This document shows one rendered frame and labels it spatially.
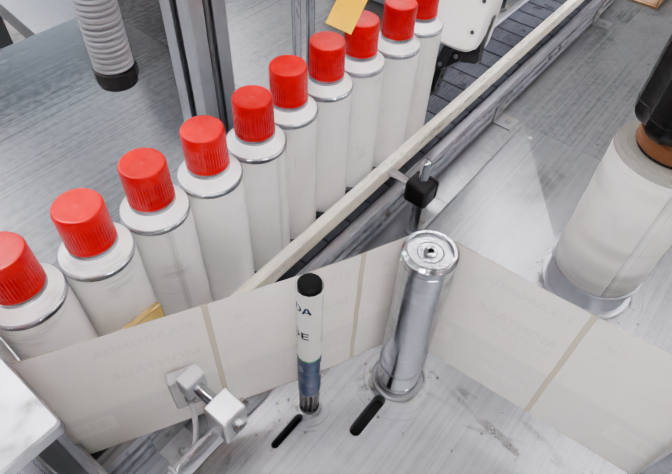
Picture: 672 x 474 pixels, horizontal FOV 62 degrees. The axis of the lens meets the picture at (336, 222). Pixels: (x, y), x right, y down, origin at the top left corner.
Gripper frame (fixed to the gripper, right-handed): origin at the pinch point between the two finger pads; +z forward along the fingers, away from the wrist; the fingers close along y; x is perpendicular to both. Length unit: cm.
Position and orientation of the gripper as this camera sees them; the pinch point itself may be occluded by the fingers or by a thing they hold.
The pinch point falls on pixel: (428, 79)
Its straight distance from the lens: 73.7
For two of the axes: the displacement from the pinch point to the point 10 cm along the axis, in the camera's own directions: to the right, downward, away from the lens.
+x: 5.8, -3.1, 7.5
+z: -2.5, 8.1, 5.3
